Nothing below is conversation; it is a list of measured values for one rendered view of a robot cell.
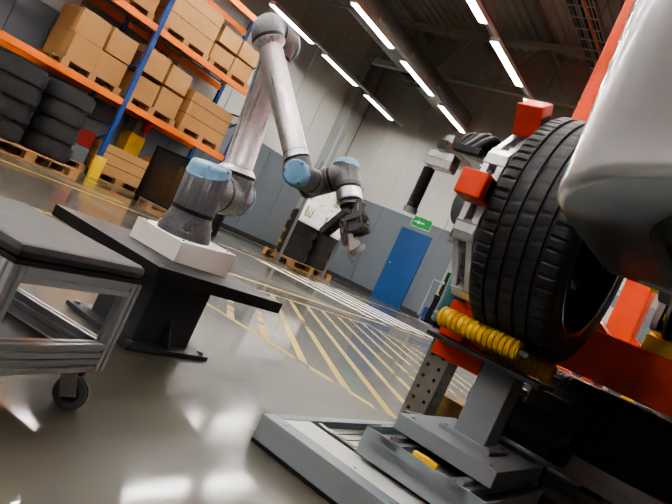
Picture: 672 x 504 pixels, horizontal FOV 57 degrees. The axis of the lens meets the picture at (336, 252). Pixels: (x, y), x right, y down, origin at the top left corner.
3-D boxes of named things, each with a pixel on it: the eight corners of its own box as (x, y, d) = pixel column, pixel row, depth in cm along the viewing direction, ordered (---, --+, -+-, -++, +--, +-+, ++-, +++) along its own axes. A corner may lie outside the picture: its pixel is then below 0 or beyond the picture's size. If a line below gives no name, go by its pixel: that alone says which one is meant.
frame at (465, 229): (447, 290, 160) (534, 101, 161) (426, 281, 164) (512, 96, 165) (510, 323, 204) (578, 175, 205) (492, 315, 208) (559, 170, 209)
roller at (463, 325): (520, 365, 157) (530, 344, 158) (426, 319, 175) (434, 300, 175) (527, 367, 162) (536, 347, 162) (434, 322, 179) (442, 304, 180)
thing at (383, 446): (471, 538, 140) (489, 499, 140) (353, 454, 162) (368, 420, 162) (531, 517, 181) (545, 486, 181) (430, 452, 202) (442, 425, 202)
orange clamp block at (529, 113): (536, 140, 167) (543, 107, 163) (510, 134, 172) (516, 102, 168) (548, 135, 172) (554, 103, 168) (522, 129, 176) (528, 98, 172)
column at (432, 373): (411, 443, 239) (456, 345, 239) (390, 430, 245) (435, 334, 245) (421, 443, 247) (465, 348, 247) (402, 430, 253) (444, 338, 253)
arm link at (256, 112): (193, 205, 226) (258, 10, 223) (218, 212, 242) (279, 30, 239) (227, 218, 221) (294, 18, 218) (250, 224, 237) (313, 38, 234)
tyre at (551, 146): (594, 149, 131) (678, 124, 178) (495, 125, 145) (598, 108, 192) (524, 402, 157) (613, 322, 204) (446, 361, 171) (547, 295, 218)
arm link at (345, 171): (337, 171, 223) (363, 163, 219) (339, 201, 218) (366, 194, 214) (327, 158, 215) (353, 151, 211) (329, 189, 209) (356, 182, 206)
